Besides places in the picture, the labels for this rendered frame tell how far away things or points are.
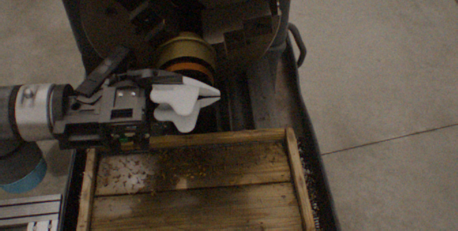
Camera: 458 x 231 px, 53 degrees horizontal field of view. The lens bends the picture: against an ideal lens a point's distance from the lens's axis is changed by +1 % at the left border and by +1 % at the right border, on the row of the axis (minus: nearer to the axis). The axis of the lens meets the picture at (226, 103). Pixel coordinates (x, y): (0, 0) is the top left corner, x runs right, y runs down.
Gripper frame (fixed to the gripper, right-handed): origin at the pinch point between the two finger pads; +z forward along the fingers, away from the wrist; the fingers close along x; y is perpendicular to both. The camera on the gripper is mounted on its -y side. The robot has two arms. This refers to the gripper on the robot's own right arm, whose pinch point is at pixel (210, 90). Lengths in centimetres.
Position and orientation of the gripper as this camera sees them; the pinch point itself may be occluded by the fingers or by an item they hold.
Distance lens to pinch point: 62.9
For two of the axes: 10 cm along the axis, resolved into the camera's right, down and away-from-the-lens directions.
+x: 0.0, -6.4, -7.7
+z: 10.0, -0.5, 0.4
